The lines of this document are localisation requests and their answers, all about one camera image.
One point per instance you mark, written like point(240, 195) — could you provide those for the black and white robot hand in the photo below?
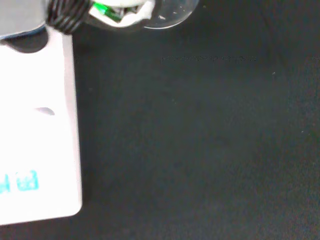
point(75, 12)

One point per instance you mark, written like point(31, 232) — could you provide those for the black bench cloth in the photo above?
point(200, 137)

